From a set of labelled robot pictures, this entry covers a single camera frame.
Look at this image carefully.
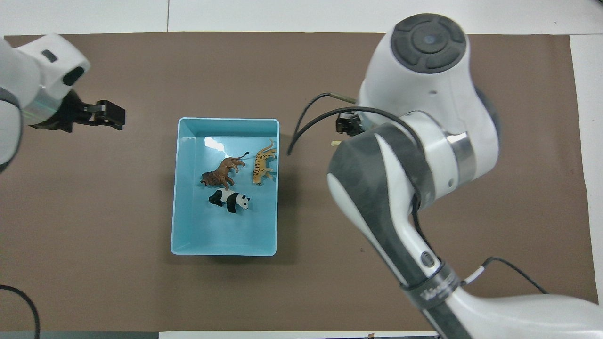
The light blue storage box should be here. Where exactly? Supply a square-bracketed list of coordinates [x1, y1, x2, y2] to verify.
[171, 117, 280, 257]

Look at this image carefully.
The black white toy panda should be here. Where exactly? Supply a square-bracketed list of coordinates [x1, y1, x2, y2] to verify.
[208, 188, 252, 214]

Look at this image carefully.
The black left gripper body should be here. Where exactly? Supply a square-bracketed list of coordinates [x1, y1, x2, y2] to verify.
[28, 89, 101, 133]

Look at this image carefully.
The black loose cable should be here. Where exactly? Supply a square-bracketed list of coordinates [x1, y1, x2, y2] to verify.
[0, 284, 41, 339]

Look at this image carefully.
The brown toy lion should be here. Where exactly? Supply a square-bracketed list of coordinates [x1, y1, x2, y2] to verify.
[199, 151, 250, 191]

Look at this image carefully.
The brown table mat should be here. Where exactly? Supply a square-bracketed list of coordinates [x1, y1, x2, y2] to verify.
[0, 32, 599, 332]

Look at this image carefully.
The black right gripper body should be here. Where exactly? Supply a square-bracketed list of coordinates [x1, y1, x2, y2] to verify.
[335, 112, 366, 137]

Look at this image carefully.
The orange toy tiger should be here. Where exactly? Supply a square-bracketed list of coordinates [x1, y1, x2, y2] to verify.
[252, 139, 278, 186]

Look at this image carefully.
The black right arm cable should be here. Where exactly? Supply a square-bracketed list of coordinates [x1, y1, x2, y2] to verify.
[287, 92, 446, 265]

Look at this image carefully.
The white-tipped black cable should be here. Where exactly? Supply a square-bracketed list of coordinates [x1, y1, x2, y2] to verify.
[461, 256, 550, 295]

